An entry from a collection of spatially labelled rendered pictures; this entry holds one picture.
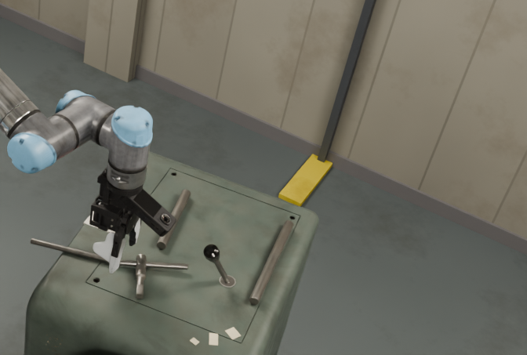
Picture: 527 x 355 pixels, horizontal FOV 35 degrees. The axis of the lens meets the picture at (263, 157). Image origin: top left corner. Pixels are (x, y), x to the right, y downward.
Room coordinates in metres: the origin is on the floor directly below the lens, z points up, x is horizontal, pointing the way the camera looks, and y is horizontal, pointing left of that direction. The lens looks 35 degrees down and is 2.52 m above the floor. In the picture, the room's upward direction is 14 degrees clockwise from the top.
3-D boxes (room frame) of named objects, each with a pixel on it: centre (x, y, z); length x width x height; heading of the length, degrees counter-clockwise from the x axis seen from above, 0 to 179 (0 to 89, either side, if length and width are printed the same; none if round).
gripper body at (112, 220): (1.25, 0.26, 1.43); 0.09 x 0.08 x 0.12; 80
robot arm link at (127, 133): (1.25, 0.25, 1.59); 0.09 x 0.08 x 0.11; 68
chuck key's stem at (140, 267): (1.23, 0.19, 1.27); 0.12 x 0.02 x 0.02; 14
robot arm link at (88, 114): (1.28, 0.35, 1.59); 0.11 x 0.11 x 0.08; 68
